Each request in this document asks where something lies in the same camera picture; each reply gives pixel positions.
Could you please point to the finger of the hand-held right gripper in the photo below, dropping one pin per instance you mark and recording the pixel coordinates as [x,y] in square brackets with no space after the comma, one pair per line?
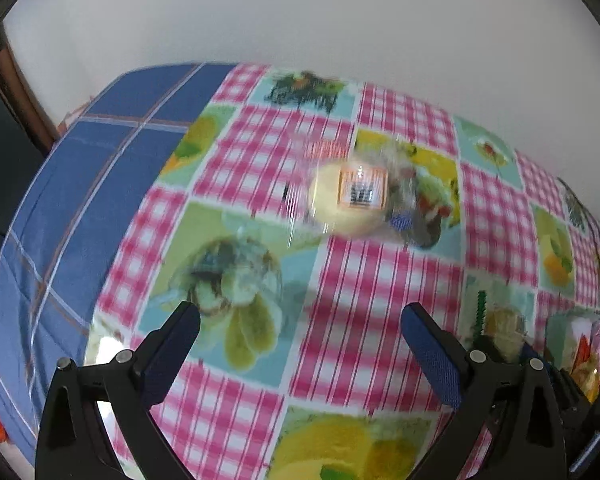
[535,352]

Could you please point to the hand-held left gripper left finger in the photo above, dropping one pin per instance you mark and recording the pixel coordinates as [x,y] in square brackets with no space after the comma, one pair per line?
[172,355]

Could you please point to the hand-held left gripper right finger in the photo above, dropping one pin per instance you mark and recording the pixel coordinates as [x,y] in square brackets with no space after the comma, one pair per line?
[430,355]

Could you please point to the white box with green rim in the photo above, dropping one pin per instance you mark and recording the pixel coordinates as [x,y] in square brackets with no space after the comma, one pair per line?
[560,330]

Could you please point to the clear-wrapped round bun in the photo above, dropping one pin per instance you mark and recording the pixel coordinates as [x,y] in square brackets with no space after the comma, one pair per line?
[330,205]

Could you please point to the pink checkered fruit tablecloth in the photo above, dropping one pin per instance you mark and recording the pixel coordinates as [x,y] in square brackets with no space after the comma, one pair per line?
[370,310]

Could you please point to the dark panel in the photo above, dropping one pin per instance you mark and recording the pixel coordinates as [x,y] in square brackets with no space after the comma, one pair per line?
[0,160]

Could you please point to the brown wooden frame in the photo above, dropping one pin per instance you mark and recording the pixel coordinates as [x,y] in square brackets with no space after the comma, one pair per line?
[25,100]

